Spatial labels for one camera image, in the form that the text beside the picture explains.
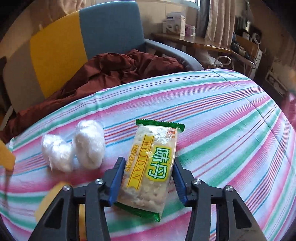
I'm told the green cracker packet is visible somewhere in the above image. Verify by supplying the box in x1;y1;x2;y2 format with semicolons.
116;119;185;222

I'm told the white plastic bundle left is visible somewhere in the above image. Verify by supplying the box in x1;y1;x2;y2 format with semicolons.
42;134;75;172

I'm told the yellow sponge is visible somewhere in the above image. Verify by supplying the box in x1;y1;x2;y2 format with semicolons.
0;141;16;171
35;181;86;240

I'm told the maroon blanket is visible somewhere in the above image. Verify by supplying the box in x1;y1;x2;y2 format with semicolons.
1;49;185;144

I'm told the white plastic bundle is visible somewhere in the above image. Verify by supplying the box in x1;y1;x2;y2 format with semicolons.
73;120;105;170
42;134;75;172

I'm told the tricolour headboard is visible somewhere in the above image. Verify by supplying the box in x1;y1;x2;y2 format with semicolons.
4;1;144;111

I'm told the wooden desk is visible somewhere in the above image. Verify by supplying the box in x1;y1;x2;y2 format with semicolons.
152;33;255;68

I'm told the white plastic bundle right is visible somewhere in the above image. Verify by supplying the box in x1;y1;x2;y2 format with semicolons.
73;120;105;170

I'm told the striped bed sheet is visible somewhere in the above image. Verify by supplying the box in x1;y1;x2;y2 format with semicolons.
1;69;295;240

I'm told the pink curtain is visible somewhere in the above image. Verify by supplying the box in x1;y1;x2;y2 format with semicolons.
205;0;235;47

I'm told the white appliance box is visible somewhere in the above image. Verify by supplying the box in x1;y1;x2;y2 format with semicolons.
163;11;186;36

